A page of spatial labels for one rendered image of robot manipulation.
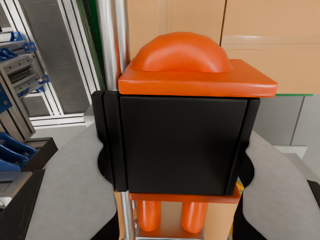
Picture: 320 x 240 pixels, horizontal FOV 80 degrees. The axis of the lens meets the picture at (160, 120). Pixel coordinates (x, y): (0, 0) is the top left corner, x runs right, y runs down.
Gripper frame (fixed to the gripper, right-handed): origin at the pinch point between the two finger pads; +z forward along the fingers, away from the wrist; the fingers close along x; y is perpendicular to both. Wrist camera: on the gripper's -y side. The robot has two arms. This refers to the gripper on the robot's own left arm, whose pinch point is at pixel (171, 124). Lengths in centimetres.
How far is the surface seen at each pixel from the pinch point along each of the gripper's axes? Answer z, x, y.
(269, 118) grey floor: 120, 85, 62
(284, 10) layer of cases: 65, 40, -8
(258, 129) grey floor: 120, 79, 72
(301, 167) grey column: 101, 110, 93
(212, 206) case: 25, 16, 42
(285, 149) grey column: 118, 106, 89
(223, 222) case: 25, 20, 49
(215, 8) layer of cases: 65, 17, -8
